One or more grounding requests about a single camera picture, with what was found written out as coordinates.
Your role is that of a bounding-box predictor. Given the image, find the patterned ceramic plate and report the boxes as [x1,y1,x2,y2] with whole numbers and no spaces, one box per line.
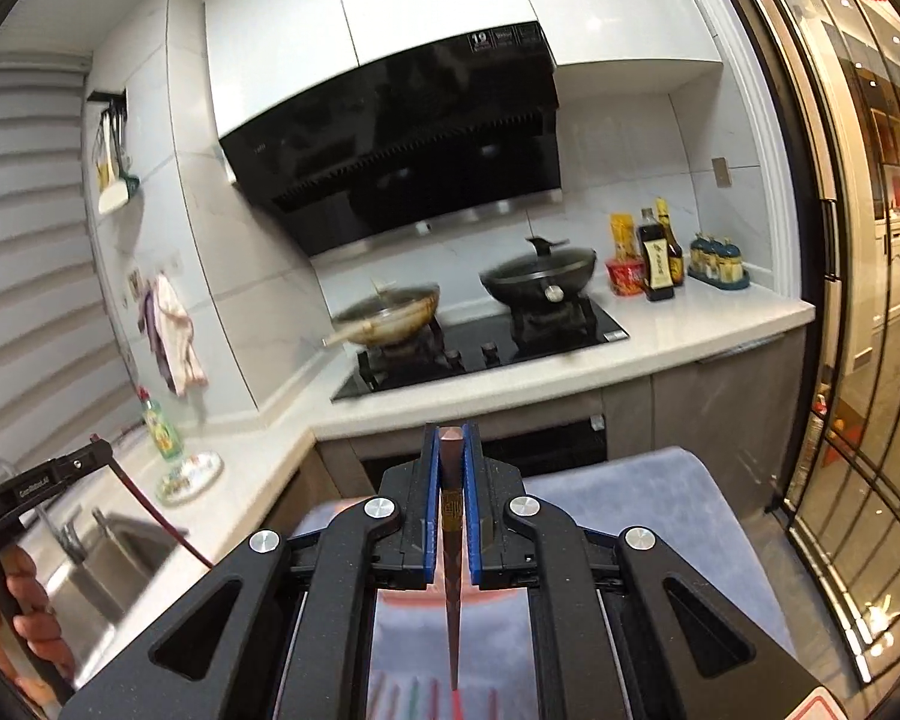
[155,452,224,507]

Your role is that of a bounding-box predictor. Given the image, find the green dish soap bottle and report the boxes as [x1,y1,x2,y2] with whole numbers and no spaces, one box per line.
[137,387,183,461]

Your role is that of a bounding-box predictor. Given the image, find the glass grid sliding door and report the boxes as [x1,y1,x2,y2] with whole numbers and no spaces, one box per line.
[752,0,900,692]

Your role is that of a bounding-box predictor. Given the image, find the window roller blind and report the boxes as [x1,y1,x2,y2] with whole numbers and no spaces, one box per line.
[0,65,137,468]

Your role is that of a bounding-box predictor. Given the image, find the pink hanging cloth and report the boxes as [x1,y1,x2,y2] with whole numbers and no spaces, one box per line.
[152,273,208,398]

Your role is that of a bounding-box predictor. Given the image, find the yellow snack packet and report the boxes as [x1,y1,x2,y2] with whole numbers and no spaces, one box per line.
[610,213,637,262]

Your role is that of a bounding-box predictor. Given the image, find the hanging utensil rack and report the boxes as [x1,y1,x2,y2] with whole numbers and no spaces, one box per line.
[87,89,141,216]

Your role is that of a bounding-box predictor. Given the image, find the green chopstick gold band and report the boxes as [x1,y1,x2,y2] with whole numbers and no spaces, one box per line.
[404,678,419,720]

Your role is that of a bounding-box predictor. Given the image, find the bright red chopstick dark band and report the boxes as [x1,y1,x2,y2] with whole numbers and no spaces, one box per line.
[450,689,463,720]

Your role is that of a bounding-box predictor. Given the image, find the red instant noodle cup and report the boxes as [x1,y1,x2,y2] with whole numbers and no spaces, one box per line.
[605,259,645,298]

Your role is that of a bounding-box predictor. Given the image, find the brown chopstick gold band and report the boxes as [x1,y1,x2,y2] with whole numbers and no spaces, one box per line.
[439,427,464,689]

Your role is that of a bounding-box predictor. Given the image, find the black wok with lid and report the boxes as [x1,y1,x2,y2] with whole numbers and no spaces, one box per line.
[479,236,596,312]

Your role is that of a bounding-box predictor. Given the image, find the red chopstick far left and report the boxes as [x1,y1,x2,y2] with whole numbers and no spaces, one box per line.
[365,673,386,720]

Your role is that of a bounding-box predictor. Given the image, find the white upper cabinets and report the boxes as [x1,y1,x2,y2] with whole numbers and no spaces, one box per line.
[203,0,722,135]

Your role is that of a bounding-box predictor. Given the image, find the black gas hob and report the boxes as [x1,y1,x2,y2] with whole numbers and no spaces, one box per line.
[331,296,629,401]

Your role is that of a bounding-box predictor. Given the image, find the steel kitchen sink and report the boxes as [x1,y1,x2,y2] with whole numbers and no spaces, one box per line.
[20,507,180,688]

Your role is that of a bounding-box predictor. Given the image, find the black range hood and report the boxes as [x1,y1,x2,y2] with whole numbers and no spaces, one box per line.
[221,21,560,257]

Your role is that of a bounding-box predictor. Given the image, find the dark soy sauce bottle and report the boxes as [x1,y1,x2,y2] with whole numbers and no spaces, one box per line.
[637,208,674,302]

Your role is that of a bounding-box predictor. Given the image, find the dark maroon thin chopstick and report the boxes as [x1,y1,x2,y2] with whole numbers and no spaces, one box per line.
[89,434,214,569]

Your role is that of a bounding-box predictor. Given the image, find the yellow-capped sauce bottle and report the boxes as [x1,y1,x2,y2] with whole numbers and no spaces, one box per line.
[655,197,685,288]

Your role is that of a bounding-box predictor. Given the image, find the purple hanging cloth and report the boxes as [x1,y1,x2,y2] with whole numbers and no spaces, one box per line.
[137,283,175,392]

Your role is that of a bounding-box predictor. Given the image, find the grey-blue fleece table mat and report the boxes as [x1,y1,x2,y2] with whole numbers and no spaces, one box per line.
[290,443,797,720]

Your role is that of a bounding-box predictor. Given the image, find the spice jar tray set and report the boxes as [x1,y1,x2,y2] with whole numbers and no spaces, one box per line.
[686,232,749,291]

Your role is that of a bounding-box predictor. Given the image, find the crimson chopstick grey end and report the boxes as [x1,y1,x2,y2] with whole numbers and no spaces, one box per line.
[486,688,499,720]

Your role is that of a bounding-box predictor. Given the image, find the chrome faucet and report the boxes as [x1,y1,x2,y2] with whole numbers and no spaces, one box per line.
[0,455,115,564]

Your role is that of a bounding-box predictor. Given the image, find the person's left hand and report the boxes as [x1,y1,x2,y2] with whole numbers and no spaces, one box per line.
[0,544,79,714]

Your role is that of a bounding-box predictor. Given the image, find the beige wok with glass lid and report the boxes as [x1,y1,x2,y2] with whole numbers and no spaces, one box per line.
[322,283,440,348]

